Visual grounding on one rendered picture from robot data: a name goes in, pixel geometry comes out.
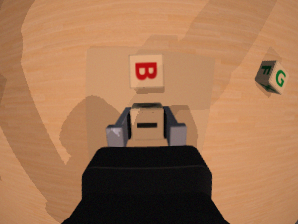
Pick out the beige block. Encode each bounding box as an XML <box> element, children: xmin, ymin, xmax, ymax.
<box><xmin>255</xmin><ymin>60</ymin><xmax>289</xmax><ymax>95</ymax></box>
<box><xmin>128</xmin><ymin>53</ymin><xmax>164</xmax><ymax>89</ymax></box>
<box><xmin>130</xmin><ymin>102</ymin><xmax>164</xmax><ymax>140</ymax></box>

